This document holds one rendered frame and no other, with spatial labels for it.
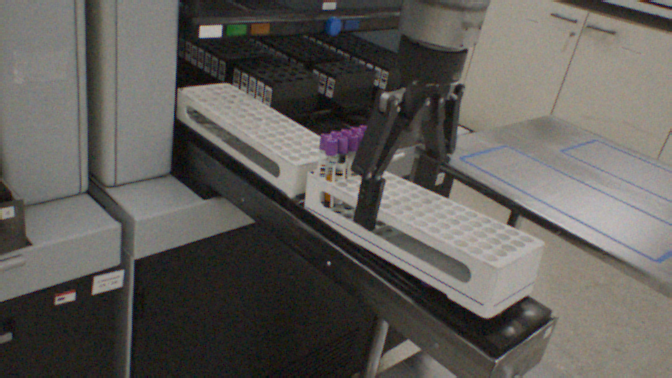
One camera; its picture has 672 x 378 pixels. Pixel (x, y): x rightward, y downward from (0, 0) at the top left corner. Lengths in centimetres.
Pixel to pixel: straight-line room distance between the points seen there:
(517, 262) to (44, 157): 62
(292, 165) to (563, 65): 246
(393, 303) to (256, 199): 26
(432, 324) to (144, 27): 55
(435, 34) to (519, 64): 264
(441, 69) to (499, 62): 267
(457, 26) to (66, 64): 50
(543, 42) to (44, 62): 265
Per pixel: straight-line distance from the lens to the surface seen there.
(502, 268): 67
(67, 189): 98
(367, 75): 125
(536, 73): 327
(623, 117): 312
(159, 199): 99
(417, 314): 73
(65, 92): 92
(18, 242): 88
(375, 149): 69
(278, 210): 86
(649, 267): 96
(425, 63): 69
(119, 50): 93
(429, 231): 72
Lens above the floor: 123
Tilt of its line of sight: 27 degrees down
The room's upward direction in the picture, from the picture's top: 11 degrees clockwise
